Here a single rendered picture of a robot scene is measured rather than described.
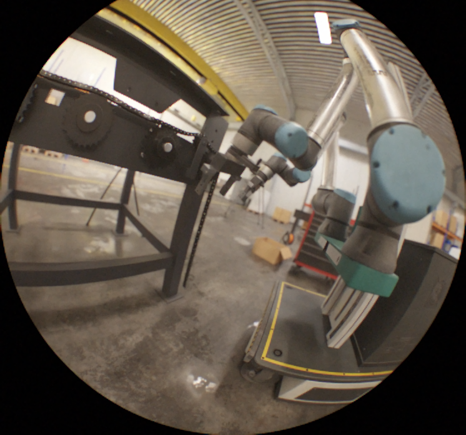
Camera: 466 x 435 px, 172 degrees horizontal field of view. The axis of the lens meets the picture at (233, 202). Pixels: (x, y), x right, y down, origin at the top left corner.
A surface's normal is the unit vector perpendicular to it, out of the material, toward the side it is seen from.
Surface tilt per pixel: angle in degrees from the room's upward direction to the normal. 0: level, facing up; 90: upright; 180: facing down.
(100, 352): 0
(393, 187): 95
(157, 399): 0
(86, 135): 90
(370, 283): 90
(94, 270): 90
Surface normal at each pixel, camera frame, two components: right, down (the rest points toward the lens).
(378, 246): -0.56, -0.50
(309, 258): -0.48, -0.10
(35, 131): 0.82, 0.31
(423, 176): -0.71, -0.10
